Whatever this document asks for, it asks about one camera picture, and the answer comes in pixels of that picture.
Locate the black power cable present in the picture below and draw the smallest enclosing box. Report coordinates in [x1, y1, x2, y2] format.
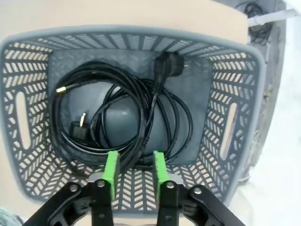
[70, 52, 194, 165]

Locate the grey plastic lattice basket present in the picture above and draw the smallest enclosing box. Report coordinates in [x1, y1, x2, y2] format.
[0, 24, 268, 211]

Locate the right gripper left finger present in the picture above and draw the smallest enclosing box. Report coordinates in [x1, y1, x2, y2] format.
[24, 150, 119, 226]

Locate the thin black gold-tipped cable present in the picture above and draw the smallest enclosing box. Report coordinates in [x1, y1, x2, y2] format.
[52, 60, 156, 167]

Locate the black floor cable tangle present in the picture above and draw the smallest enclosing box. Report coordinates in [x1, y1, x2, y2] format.
[243, 1, 273, 45]

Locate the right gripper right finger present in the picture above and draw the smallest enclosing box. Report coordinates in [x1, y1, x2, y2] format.
[152, 150, 245, 226]

